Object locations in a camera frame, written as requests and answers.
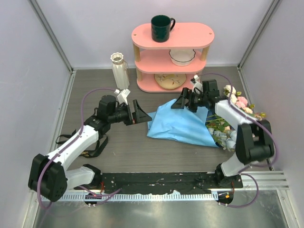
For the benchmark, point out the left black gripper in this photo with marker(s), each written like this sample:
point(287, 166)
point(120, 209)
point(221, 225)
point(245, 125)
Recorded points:
point(141, 116)

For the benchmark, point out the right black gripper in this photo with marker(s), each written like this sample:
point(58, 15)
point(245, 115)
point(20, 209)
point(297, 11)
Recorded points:
point(186, 93)

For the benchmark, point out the blue wrapping paper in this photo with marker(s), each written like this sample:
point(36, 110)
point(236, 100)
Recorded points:
point(180, 125)

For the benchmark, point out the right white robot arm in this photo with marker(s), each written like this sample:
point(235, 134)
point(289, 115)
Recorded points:
point(254, 142)

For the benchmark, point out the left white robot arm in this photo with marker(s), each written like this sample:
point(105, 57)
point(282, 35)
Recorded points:
point(49, 174)

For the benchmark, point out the white ribbed ceramic vase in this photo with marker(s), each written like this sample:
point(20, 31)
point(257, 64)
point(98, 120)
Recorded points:
point(120, 72)

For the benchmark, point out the floral round plate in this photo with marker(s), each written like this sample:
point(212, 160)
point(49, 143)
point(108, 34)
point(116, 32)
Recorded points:
point(170, 81)

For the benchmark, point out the white scalloped bowl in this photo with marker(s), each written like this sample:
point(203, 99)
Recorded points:
point(182, 57)

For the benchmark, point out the pink three-tier shelf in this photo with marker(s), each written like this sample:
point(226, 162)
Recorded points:
point(152, 59)

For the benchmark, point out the artificial flower bunch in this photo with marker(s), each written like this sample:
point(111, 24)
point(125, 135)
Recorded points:
point(223, 125)

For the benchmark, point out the dark green mug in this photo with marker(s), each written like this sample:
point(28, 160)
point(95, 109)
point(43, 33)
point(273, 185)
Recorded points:
point(161, 26)

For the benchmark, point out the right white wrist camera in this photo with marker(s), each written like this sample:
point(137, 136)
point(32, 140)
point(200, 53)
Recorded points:
point(196, 83)

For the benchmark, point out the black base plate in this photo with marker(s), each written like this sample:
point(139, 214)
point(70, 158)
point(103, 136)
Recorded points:
point(159, 183)

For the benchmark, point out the white slotted cable duct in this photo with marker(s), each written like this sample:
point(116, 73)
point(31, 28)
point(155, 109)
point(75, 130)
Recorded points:
point(175, 196)

